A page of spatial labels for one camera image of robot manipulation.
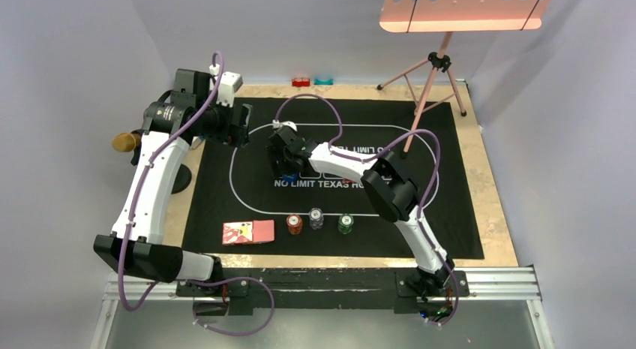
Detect blue small blind button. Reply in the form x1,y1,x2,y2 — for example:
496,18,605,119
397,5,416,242
281,173,299,183

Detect blue poker chip stack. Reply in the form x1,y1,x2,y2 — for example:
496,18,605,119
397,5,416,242
308,208,324,230

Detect red poker chip stack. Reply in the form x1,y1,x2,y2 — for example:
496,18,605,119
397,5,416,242
286,214,303,235

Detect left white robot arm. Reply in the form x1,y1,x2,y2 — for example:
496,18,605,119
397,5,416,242
93,66,252,296

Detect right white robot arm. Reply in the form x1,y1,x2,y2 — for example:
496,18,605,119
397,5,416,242
267,120,458,294

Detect black round microphone base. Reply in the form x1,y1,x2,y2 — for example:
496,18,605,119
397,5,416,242
171,164,192,194

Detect red toy block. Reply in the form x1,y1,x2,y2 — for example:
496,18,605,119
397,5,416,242
291,77,311,87

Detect black poker table mat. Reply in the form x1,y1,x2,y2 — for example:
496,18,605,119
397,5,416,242
182,98,485,260

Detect teal toy block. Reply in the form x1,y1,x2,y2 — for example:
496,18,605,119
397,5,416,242
313,77,334,86

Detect red playing card box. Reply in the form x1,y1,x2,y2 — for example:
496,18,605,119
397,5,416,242
221,220,275,246

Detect green poker chip stack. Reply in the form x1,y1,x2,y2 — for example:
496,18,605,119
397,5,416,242
337,214,354,234

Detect gold microphone head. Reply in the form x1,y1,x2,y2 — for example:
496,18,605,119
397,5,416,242
111,132,141,152

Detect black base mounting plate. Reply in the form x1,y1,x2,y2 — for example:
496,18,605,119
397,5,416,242
175,267,470,316

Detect pink perforated panel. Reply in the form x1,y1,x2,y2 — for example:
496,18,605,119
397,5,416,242
379,0,551,33

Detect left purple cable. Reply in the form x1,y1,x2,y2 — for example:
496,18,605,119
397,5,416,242
117,50,278,337

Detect purple cable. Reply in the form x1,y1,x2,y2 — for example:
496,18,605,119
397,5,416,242
274,93,461,328
117,50,278,337

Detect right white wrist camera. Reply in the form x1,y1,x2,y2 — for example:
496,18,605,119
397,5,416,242
271,119,298,131

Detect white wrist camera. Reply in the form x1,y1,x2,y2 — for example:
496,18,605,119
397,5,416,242
271,119,298,131
212,71,243,107

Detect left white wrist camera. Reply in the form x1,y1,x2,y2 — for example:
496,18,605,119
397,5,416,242
212,71,243,107

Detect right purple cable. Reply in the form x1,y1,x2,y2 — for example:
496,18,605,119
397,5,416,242
274,93,461,328

